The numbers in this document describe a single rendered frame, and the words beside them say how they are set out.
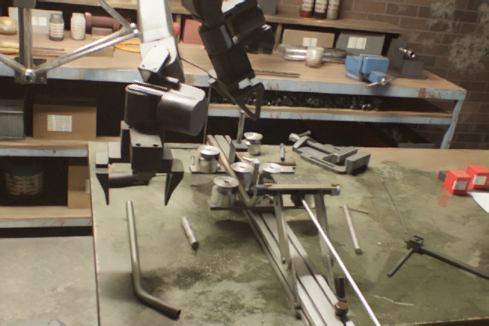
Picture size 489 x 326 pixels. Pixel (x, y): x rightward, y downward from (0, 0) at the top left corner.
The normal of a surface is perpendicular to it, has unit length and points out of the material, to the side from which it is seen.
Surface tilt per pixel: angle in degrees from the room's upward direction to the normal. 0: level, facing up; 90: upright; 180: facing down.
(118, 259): 0
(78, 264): 0
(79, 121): 90
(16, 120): 90
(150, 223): 0
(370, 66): 90
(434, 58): 90
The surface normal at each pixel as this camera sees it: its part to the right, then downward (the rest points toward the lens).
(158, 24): -0.11, -0.70
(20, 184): 0.14, 0.41
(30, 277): 0.13, -0.91
